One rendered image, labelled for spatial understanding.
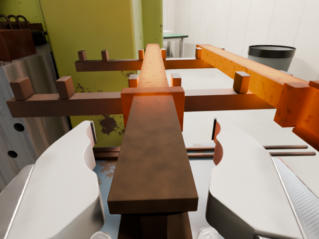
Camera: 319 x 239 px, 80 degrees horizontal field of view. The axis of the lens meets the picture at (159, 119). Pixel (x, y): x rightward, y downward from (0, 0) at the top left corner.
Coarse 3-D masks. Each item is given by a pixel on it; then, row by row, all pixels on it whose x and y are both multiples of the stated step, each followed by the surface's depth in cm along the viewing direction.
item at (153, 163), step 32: (160, 64) 25; (128, 96) 14; (160, 96) 13; (128, 128) 10; (160, 128) 10; (128, 160) 7; (160, 160) 7; (128, 192) 6; (160, 192) 6; (192, 192) 6; (128, 224) 8; (160, 224) 6
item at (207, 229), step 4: (204, 228) 6; (208, 228) 6; (212, 228) 6; (96, 232) 6; (100, 232) 6; (104, 232) 6; (200, 232) 6; (204, 232) 6; (208, 232) 6; (212, 232) 6; (216, 232) 6; (92, 236) 5; (96, 236) 5; (100, 236) 5; (104, 236) 5; (108, 236) 5; (200, 236) 5; (204, 236) 5; (208, 236) 5; (212, 236) 5; (216, 236) 5
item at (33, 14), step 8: (0, 0) 81; (8, 0) 81; (16, 0) 81; (24, 0) 81; (32, 0) 81; (0, 8) 82; (8, 8) 82; (16, 8) 82; (24, 8) 82; (32, 8) 82; (24, 16) 84; (32, 16) 84; (40, 16) 84; (48, 40) 88
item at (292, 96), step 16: (208, 48) 37; (224, 64) 29; (240, 64) 24; (256, 64) 24; (256, 80) 21; (272, 80) 18; (288, 80) 18; (304, 80) 18; (272, 96) 18; (288, 96) 15; (304, 96) 14; (288, 112) 15; (304, 112) 15; (304, 128) 15
